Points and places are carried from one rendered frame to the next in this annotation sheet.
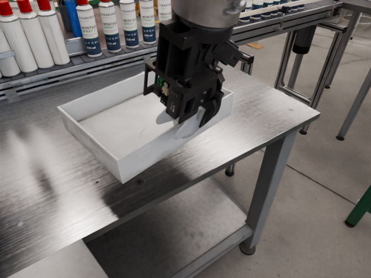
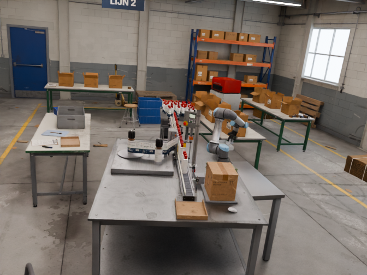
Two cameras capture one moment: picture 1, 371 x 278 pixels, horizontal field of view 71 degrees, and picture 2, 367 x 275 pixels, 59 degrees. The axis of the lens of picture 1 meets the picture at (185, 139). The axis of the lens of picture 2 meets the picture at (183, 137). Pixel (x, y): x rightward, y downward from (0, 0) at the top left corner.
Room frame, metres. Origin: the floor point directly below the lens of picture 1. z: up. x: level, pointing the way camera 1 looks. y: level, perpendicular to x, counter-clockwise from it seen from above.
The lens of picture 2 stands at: (-0.98, 3.87, 2.29)
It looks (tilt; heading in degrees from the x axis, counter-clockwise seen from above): 17 degrees down; 298
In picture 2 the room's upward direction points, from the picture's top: 5 degrees clockwise
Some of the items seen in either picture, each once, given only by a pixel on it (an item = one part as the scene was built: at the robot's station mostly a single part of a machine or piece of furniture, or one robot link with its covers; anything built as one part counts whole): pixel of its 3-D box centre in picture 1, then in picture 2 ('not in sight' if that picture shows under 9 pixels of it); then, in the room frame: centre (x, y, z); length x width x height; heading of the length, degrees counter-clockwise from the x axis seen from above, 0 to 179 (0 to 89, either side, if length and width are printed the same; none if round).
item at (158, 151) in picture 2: not in sight; (158, 151); (0.84, 0.95, 1.03); 0.09 x 0.09 x 0.30
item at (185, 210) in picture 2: not in sight; (190, 208); (0.09, 1.56, 0.85); 0.30 x 0.26 x 0.04; 124
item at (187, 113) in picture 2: not in sight; (191, 118); (0.64, 0.60, 1.38); 0.17 x 0.10 x 0.19; 179
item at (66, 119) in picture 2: not in sight; (71, 117); (2.89, 0.32, 0.91); 0.60 x 0.40 x 0.22; 137
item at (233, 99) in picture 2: not in sight; (224, 100); (2.37, -4.88, 0.61); 0.70 x 0.60 x 1.22; 145
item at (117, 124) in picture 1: (149, 110); (222, 145); (0.43, 0.07, 0.97); 0.27 x 0.20 x 0.05; 134
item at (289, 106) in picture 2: not in sight; (289, 105); (0.35, -3.73, 0.97); 0.43 x 0.42 x 0.37; 41
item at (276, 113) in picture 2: not in sight; (270, 122); (0.80, -4.18, 0.39); 2.20 x 0.80 x 0.78; 134
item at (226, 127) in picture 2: not in sight; (235, 123); (0.71, -1.19, 0.97); 0.51 x 0.39 x 0.37; 49
